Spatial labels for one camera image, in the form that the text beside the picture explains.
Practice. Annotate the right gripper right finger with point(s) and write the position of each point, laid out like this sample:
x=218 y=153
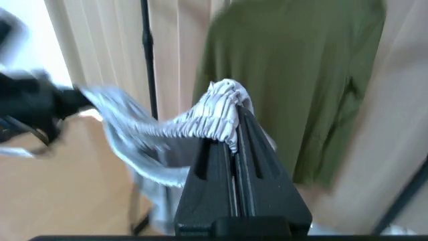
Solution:
x=274 y=201

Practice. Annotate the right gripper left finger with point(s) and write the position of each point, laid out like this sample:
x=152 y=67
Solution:
x=204 y=201

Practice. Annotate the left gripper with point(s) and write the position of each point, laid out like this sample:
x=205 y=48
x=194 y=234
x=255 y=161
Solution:
x=30 y=97

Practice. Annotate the pale grey shorts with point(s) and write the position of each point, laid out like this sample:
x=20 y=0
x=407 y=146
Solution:
x=207 y=117

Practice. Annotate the green long-sleeved shirt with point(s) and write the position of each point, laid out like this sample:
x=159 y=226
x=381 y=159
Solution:
x=294 y=83

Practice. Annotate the black clothes rack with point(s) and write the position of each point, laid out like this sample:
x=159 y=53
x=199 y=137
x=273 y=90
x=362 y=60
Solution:
x=148 y=67

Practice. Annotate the beige curtain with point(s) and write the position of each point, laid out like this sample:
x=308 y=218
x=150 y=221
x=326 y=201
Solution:
x=107 y=40

